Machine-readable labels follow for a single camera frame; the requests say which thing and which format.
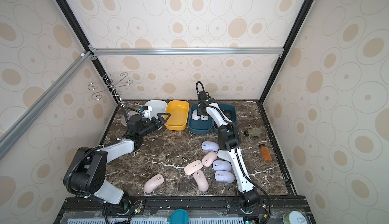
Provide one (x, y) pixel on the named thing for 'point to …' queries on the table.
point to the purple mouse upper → (210, 146)
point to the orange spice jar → (265, 153)
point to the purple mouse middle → (219, 164)
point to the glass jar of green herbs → (253, 132)
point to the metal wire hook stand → (109, 86)
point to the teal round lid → (180, 216)
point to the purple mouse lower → (224, 176)
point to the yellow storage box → (179, 110)
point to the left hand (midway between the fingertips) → (171, 116)
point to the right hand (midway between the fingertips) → (210, 110)
